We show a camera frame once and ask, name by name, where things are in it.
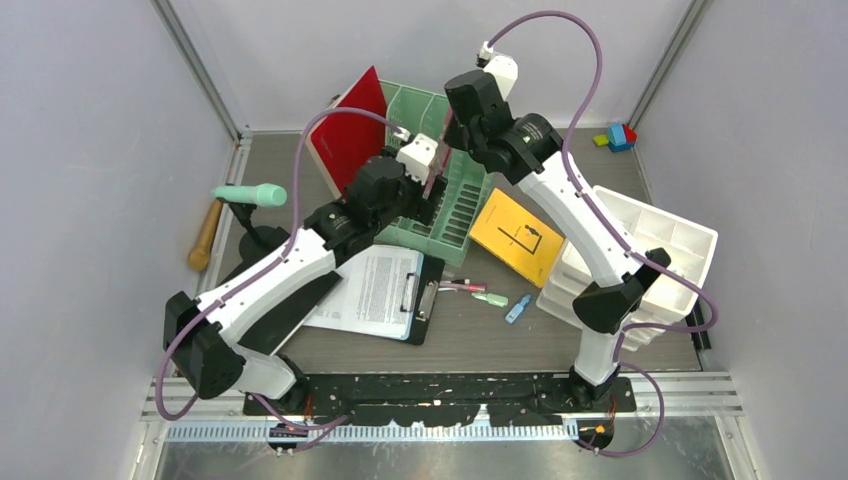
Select orange illustrated book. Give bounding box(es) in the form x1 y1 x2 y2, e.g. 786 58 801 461
423 107 453 199

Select yellow book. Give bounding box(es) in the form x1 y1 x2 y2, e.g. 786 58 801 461
469 188 564 288

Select black book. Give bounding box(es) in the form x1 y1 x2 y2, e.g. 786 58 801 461
238 272 342 355

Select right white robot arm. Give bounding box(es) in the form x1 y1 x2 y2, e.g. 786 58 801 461
444 69 659 411

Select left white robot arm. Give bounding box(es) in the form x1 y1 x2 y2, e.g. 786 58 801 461
163 154 446 414

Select green file organizer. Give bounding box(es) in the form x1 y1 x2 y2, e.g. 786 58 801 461
375 80 494 267

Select red notebook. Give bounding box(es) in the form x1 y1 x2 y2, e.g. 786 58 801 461
306 66 387 197

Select black clipboard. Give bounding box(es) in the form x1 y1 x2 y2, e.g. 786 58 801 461
399 254 444 346

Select pink pen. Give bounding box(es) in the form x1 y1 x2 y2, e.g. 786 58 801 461
439 281 487 293

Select mint green microphone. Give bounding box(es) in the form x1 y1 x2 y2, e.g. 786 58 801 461
211 183 288 208

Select colourful toy blocks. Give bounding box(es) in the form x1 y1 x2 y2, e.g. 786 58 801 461
592 123 638 152

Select black microphone stand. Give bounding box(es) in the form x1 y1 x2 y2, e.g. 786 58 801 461
226 202 290 262

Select green highlighter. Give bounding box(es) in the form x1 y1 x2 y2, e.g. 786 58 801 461
471 292 509 308

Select white drawer organizer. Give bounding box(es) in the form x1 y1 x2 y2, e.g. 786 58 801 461
535 185 719 352

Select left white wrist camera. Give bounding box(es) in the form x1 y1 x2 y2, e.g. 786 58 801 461
395 133 438 185

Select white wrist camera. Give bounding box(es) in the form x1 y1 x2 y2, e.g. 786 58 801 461
476 41 519 100
395 133 438 185

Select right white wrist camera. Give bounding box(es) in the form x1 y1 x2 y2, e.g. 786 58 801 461
476 41 519 100

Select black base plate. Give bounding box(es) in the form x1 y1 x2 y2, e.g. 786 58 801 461
272 373 636 427

